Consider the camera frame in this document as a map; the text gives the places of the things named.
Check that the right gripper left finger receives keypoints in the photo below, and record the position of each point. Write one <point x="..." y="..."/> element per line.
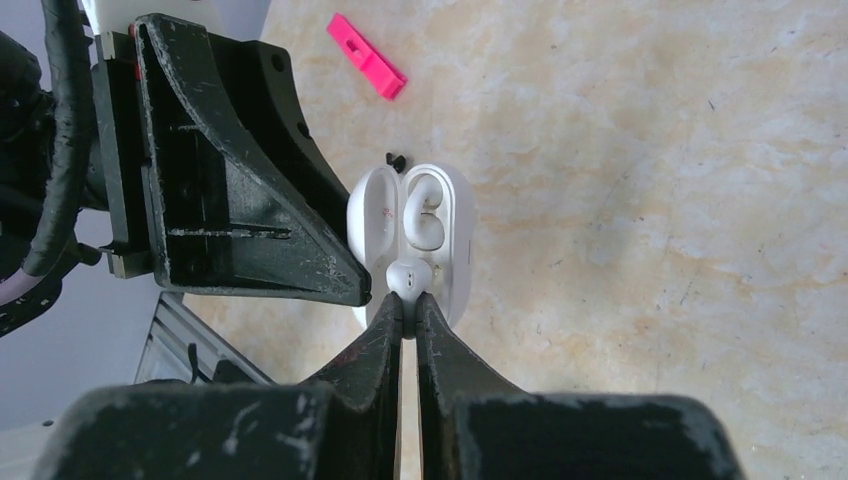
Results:
<point x="339" y="423"/>

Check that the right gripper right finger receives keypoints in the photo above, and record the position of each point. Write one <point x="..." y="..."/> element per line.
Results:
<point x="475" y="424"/>

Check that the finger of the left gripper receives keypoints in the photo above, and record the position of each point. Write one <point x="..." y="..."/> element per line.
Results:
<point x="213" y="182"/>

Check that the white earbud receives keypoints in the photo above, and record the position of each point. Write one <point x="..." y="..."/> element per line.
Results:
<point x="424" y="231"/>
<point x="409" y="277"/>

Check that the white earbud charging case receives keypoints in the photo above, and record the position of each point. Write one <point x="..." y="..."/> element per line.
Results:
<point x="376" y="235"/>

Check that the pink marker pen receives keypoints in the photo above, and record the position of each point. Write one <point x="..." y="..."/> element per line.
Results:
<point x="387" y="80"/>

